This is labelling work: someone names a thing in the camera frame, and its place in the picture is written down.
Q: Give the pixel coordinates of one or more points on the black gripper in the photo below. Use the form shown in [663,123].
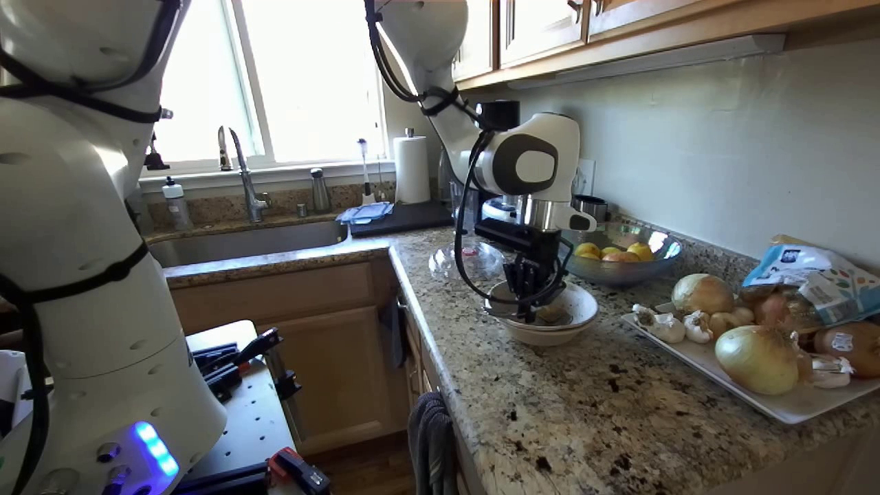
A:
[531,252]

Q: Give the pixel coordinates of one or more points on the white ceramic top bowl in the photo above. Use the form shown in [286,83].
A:
[570,313]

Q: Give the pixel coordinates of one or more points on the white ceramic bowl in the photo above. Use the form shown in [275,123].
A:
[570,313]
[550,338]

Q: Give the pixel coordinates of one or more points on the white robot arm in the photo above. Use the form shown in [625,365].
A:
[515,180]

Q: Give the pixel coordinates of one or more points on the white ceramic bottom bowl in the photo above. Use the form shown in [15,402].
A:
[550,338]

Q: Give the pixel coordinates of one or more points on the glass fruit bowl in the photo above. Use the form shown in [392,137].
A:
[623,255]

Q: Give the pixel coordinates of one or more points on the brown onion back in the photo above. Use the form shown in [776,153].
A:
[702,292]

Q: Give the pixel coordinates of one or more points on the paper towel roll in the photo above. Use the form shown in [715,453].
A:
[411,170]

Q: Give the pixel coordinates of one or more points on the blue grey hanging towel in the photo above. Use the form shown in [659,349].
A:
[431,442]

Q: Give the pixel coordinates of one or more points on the wooden upper cabinets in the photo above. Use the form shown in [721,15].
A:
[520,39]

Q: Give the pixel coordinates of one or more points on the large yellow onion front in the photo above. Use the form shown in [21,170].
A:
[757,358]

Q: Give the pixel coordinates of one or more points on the chrome sink faucet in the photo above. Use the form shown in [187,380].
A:
[229,156]

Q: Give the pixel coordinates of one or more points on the white rectangular tray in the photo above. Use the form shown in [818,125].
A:
[813,398]

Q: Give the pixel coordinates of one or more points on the blue white food package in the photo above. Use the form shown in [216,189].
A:
[835,287]

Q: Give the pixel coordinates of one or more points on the soap dispenser bottle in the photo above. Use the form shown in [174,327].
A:
[176,206]

